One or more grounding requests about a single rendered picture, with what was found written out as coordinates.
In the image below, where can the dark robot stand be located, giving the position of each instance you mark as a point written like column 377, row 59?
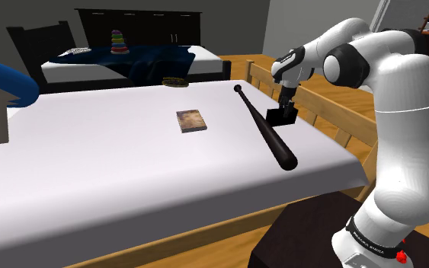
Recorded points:
column 303, row 230

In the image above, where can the wooden bed with white mattress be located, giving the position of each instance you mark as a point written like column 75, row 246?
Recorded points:
column 88, row 167

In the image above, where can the small black box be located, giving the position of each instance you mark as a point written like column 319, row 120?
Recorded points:
column 273, row 118

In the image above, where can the black sideboard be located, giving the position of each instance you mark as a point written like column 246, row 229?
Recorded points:
column 143, row 29

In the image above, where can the brown book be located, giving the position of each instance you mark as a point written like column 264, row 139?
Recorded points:
column 191, row 121

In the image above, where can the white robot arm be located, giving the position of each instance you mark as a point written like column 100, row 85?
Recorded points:
column 407, row 122

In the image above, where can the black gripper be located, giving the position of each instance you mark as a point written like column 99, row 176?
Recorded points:
column 287, row 97

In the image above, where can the blue rounded cushion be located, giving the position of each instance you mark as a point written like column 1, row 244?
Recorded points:
column 2, row 80

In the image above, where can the black baseball bat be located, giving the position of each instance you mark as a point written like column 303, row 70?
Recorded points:
column 270, row 135

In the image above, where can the dark olive round disc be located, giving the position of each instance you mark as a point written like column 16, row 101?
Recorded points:
column 175, row 82

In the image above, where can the black bed with blue blanket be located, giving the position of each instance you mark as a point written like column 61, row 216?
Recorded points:
column 73, row 72

